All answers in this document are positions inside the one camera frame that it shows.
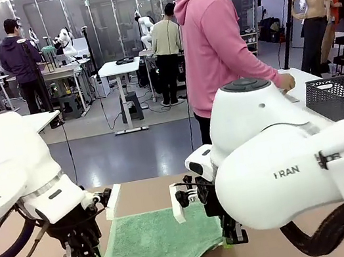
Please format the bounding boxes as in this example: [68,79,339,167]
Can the black pole stand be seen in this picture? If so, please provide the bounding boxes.
[80,24,103,85]

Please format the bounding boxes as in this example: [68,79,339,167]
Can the white shoe rack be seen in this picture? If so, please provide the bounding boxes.
[240,31,262,58]

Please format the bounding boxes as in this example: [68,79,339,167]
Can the black tripod with white top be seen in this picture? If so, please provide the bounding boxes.
[271,0,310,70]

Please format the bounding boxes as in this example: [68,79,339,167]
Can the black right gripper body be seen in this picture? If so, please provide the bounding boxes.
[200,187,240,230]

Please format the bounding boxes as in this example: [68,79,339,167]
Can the green towel with white loop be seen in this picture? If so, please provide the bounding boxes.
[97,197,229,257]

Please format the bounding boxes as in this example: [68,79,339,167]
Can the white workbench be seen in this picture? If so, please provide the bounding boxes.
[39,58,100,119]

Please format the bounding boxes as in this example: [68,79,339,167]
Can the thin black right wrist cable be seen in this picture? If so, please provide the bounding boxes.
[181,176,219,194]

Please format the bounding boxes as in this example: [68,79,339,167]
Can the black dangling cable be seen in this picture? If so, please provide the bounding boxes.
[182,98,198,153]

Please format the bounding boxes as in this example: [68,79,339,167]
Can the black bags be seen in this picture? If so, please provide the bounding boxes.
[257,15,285,46]

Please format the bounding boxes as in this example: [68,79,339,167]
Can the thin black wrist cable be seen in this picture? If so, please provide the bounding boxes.
[181,176,219,194]
[0,197,57,257]

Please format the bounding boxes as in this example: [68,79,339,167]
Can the thick black right arm hose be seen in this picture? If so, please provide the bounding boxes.
[276,201,344,257]

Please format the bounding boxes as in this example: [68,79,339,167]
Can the bare beige mannequin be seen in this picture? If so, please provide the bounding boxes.
[289,0,344,77]

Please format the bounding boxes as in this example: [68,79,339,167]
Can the person's right forearm pink sleeve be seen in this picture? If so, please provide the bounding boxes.
[238,46,285,92]

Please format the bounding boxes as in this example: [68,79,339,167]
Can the person in pink hoodie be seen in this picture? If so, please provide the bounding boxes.
[171,0,305,148]

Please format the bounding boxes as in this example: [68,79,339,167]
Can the thin black left wrist cable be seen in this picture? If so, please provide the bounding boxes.
[0,197,57,257]

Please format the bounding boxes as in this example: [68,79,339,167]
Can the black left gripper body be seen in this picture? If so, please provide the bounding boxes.
[43,210,104,254]

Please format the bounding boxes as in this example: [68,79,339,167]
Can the person in beige shirt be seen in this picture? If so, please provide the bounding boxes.
[144,2,193,108]

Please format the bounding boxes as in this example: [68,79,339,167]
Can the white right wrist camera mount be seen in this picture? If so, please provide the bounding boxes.
[167,180,196,225]

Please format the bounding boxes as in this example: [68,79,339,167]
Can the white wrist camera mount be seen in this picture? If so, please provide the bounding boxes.
[100,183,127,221]
[167,180,196,225]

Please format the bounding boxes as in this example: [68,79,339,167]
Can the man in dark jacket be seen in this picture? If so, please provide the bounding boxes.
[0,13,53,118]

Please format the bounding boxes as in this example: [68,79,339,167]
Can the black tripod pole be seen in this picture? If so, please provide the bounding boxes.
[18,31,66,132]

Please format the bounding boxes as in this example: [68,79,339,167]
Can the flat black device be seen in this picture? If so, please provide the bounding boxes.
[115,56,135,66]

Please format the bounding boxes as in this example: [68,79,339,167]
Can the grey step stool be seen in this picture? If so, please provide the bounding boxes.
[58,91,86,122]

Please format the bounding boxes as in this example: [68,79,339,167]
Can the person's right hand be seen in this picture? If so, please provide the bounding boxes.
[277,69,298,94]

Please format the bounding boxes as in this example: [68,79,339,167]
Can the dark grey plastic basket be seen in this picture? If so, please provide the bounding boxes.
[302,73,344,127]

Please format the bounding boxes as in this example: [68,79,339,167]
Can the thin black floor cable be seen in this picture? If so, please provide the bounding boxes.
[58,118,81,188]

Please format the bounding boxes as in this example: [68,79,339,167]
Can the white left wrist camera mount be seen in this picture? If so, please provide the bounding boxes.
[100,183,127,221]

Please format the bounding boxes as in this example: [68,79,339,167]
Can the white side table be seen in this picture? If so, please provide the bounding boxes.
[21,108,64,138]
[276,60,337,131]

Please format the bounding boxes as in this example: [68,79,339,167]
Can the white standing desk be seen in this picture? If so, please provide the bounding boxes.
[96,56,153,137]

